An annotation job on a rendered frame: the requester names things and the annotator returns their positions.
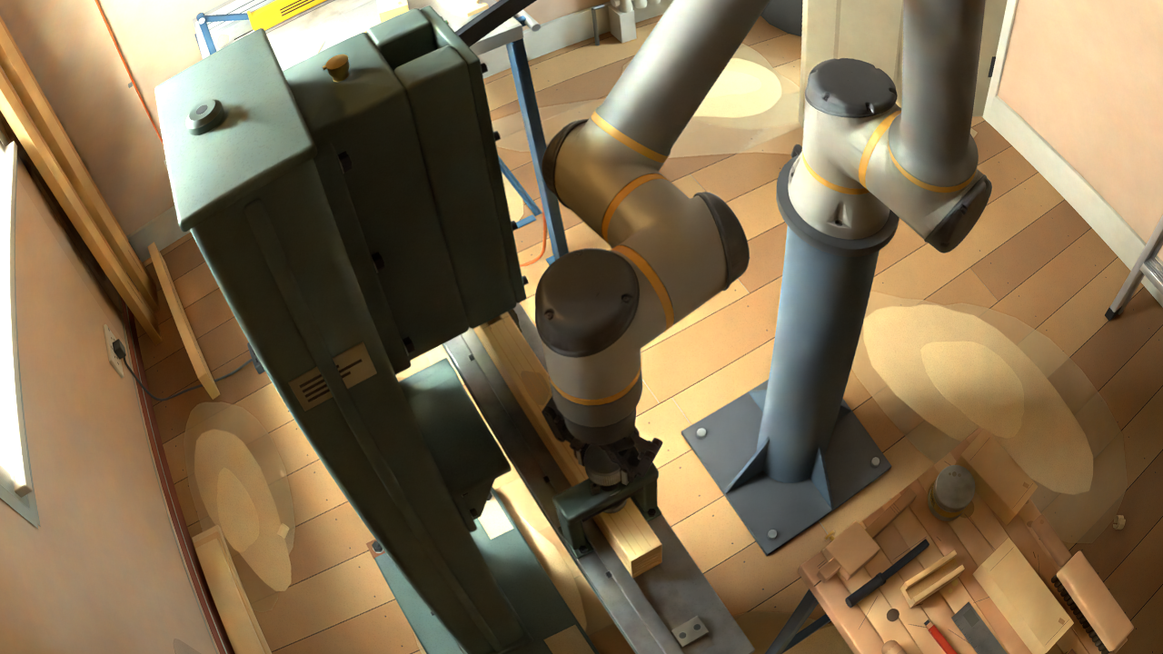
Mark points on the white container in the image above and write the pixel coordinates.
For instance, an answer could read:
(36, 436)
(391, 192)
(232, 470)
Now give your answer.
(627, 20)

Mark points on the grey mortiser table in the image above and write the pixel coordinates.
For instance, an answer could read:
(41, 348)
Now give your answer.
(674, 590)

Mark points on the grey stop plate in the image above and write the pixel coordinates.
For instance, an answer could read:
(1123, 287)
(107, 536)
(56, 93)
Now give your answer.
(690, 630)

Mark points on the green mortiser body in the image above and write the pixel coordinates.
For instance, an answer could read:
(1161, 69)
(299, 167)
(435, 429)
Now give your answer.
(300, 272)

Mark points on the short wooden board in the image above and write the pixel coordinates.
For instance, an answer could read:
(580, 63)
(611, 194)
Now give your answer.
(184, 322)

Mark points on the blue trestle with white board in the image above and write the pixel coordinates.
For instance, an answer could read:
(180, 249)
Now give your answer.
(536, 136)

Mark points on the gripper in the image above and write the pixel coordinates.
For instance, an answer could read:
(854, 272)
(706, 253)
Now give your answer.
(561, 425)

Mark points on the grey round pot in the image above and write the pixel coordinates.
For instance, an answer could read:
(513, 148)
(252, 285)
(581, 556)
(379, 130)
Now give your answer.
(952, 490)

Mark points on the pale wooden strip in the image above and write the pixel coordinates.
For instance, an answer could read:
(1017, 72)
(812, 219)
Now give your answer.
(933, 579)

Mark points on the grey hold-down knob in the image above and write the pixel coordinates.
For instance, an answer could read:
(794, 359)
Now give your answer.
(607, 472)

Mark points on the long wooden planks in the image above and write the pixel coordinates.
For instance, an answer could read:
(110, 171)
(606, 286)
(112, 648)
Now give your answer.
(64, 173)

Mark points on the brown round knob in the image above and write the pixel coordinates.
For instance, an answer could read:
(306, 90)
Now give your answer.
(337, 66)

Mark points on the black chisel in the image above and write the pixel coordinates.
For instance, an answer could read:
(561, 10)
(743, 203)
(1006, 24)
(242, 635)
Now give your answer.
(886, 574)

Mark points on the wooden workbench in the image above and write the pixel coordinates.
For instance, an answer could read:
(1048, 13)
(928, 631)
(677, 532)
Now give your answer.
(1018, 536)

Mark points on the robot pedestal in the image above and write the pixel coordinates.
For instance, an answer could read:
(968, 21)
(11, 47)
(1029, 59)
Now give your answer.
(809, 363)

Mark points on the small wooden block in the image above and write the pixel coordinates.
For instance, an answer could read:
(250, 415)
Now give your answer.
(851, 549)

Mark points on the pine door rail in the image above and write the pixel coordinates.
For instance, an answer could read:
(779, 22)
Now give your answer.
(631, 545)

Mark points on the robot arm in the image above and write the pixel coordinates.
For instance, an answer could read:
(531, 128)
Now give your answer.
(636, 218)

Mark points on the wooden brush block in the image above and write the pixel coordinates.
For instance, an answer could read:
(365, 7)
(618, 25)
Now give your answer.
(1095, 599)

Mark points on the green hold-down clamp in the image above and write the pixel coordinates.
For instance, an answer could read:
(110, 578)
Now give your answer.
(581, 513)

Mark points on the large wooden block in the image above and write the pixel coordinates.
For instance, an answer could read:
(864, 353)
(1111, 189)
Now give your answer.
(1004, 481)

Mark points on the grey step ladder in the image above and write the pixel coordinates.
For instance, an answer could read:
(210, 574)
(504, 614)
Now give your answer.
(1136, 272)

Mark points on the flat pale wooden board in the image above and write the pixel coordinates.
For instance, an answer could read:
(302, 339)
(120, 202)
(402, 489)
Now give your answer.
(1022, 595)

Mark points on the grey round cap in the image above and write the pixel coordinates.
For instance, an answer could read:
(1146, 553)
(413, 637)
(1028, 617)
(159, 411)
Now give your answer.
(206, 116)

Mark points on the window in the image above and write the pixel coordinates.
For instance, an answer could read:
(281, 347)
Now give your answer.
(11, 345)

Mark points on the white wall socket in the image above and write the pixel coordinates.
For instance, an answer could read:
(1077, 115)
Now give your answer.
(113, 354)

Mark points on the black lever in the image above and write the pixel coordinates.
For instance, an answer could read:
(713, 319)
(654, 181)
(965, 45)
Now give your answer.
(495, 22)

